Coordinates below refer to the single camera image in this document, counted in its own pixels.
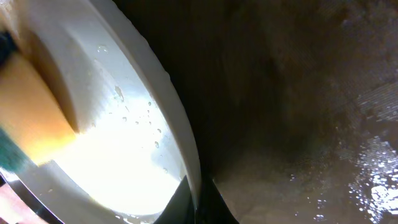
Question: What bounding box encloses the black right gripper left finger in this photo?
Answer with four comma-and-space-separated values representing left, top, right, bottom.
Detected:
154, 177, 195, 224

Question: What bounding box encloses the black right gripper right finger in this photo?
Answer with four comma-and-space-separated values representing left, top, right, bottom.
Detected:
197, 176, 239, 224

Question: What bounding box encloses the green yellow sponge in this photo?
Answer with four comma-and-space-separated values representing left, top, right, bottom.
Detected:
1, 52, 76, 172

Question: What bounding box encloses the grey plate yellow stain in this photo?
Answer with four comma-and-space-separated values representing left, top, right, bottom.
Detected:
1, 0, 201, 223

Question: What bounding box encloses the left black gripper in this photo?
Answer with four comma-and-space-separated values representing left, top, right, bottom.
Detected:
0, 30, 17, 66

